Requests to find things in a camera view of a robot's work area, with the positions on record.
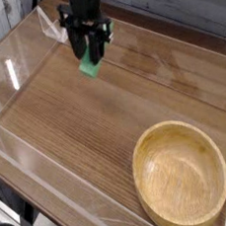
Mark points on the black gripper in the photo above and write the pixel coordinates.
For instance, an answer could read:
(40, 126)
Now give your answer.
(81, 18)

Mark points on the green rectangular block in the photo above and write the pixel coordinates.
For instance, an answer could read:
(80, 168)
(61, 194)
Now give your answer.
(87, 67)

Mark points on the brown wooden bowl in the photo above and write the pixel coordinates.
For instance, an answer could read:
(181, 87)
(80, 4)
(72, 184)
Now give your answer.
(179, 174)

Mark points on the clear acrylic corner bracket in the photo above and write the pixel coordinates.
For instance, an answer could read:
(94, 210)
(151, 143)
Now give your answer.
(51, 29)

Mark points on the clear acrylic tray wall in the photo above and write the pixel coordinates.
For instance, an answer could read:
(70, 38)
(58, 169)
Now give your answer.
(66, 140)

